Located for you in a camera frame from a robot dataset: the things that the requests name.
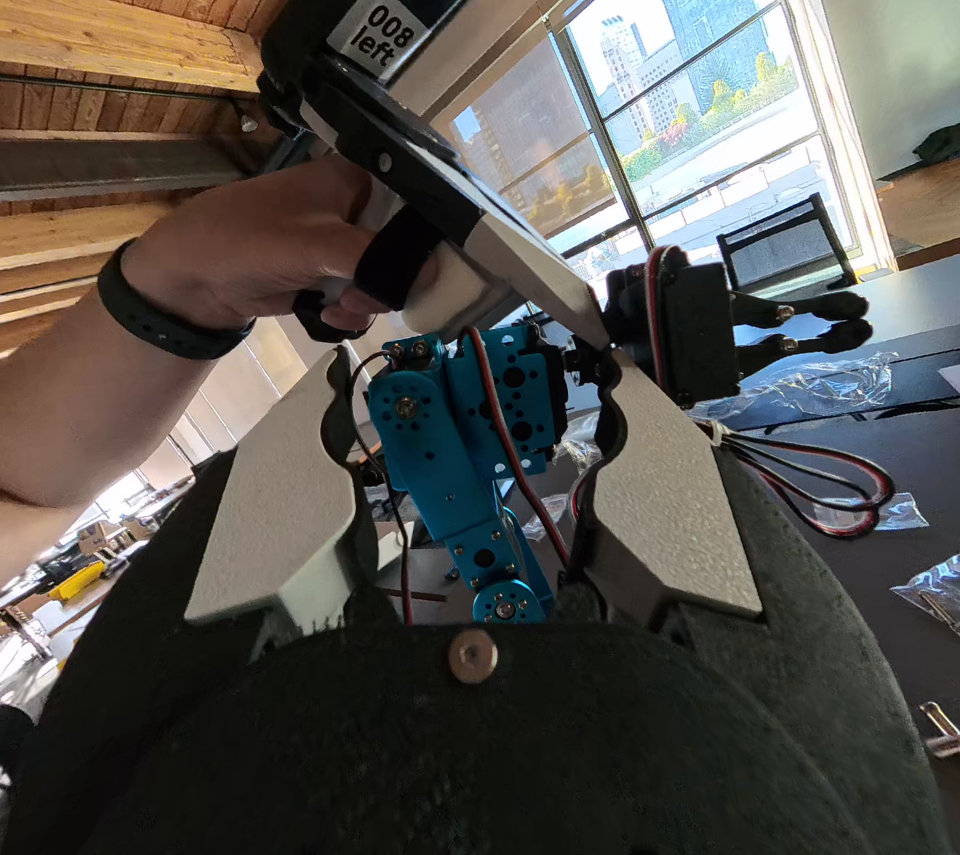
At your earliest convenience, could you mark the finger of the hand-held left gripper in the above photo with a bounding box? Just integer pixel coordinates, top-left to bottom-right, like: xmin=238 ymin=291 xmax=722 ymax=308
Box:
xmin=463 ymin=206 xmax=614 ymax=355

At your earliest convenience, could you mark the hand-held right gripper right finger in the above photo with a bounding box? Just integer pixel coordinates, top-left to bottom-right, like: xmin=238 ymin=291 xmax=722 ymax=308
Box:
xmin=579 ymin=351 xmax=765 ymax=630

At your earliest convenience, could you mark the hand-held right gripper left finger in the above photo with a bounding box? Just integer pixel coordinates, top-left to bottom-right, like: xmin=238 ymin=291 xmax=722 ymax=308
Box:
xmin=183 ymin=347 xmax=378 ymax=635

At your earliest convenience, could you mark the blue toy robot arm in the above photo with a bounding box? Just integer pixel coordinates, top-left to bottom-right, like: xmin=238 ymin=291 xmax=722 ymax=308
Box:
xmin=366 ymin=243 xmax=875 ymax=625

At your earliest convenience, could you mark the person's left forearm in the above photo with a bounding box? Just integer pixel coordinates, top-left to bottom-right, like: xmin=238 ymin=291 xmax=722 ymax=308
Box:
xmin=0 ymin=281 xmax=252 ymax=556

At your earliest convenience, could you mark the dark grey desk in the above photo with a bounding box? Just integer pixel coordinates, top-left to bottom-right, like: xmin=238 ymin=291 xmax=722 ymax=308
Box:
xmin=375 ymin=255 xmax=960 ymax=855

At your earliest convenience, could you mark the person's left hand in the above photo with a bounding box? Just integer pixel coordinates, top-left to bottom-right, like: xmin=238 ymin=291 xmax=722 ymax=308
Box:
xmin=118 ymin=157 xmax=451 ymax=335

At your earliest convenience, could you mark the black ceiling pipe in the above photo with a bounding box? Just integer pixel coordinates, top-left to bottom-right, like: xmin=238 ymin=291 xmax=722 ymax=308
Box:
xmin=255 ymin=123 xmax=320 ymax=180

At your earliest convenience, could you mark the large clear plastic wrap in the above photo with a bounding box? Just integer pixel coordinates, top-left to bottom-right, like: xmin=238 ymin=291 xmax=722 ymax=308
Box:
xmin=690 ymin=352 xmax=897 ymax=421

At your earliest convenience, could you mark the black wristband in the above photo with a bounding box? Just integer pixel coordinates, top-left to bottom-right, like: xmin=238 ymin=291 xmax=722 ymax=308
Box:
xmin=96 ymin=238 xmax=258 ymax=361

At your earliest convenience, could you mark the yellow box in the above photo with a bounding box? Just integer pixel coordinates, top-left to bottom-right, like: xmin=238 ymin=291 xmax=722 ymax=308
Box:
xmin=48 ymin=561 xmax=106 ymax=601

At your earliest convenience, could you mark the light wooden table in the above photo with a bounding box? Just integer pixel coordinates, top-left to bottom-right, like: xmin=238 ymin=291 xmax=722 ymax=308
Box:
xmin=0 ymin=540 xmax=151 ymax=691

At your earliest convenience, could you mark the small clear parts bag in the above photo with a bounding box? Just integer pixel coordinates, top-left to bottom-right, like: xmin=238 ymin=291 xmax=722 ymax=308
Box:
xmin=891 ymin=555 xmax=960 ymax=635
xmin=813 ymin=491 xmax=930 ymax=534

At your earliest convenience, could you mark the black chair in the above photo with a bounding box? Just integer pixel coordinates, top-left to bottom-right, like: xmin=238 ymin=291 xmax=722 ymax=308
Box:
xmin=716 ymin=192 xmax=858 ymax=294

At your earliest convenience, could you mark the metal cross wrench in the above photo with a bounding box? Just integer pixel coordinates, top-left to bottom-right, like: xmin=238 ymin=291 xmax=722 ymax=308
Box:
xmin=918 ymin=701 xmax=960 ymax=759

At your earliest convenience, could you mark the wooden side counter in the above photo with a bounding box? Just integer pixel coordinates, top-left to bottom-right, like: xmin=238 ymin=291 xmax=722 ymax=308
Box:
xmin=873 ymin=157 xmax=960 ymax=271

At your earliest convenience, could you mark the dark cloth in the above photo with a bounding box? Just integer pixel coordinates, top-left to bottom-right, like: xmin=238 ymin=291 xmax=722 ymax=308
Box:
xmin=911 ymin=123 xmax=960 ymax=165

